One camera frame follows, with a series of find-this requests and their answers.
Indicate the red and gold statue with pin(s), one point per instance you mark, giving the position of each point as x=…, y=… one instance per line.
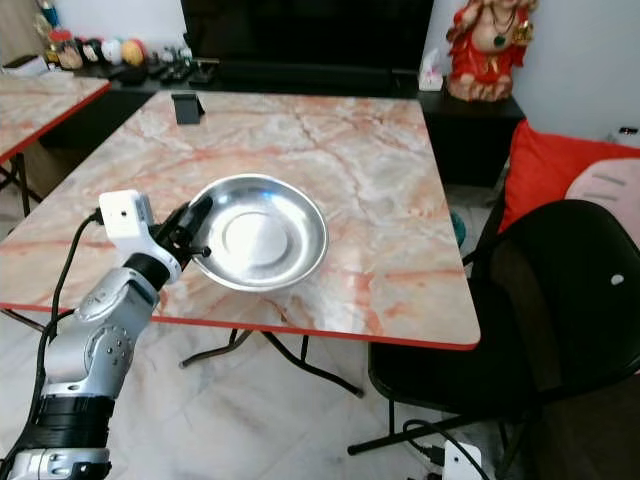
x=485, y=50

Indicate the light wooden cabinet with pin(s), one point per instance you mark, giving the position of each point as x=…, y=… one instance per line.
x=15, y=28

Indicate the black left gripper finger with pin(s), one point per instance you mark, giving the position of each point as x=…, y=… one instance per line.
x=206, y=220
x=194, y=210

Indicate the red lid snack jar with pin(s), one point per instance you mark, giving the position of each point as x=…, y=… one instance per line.
x=71, y=52

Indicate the black and white figurine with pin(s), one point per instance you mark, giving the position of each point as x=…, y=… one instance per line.
x=92, y=52

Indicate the white egg figurine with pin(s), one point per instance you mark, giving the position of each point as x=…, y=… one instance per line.
x=112, y=51

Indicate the yellow round figurine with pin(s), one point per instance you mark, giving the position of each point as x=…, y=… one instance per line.
x=134, y=52

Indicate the red cushion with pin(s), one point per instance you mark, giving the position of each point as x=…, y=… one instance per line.
x=540, y=165

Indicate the white tissue pack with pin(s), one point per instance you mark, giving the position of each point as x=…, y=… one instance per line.
x=431, y=74

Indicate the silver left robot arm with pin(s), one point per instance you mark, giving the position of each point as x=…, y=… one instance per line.
x=105, y=340

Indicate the black remote control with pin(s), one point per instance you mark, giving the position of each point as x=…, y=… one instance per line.
x=168, y=72

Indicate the pale pink cushion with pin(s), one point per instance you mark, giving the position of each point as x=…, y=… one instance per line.
x=605, y=185

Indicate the black television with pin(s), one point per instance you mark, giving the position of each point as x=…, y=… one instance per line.
x=310, y=28

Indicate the wide shallow steel plate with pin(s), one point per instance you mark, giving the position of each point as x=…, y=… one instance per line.
x=260, y=235

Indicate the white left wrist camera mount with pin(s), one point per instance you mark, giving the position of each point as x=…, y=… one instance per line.
x=126, y=212

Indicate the marble top folding table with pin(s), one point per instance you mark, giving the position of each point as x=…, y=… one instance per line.
x=360, y=150
x=40, y=110

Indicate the black phone stand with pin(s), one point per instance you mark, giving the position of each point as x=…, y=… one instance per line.
x=188, y=108

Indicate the small white box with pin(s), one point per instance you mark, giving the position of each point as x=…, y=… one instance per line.
x=27, y=65

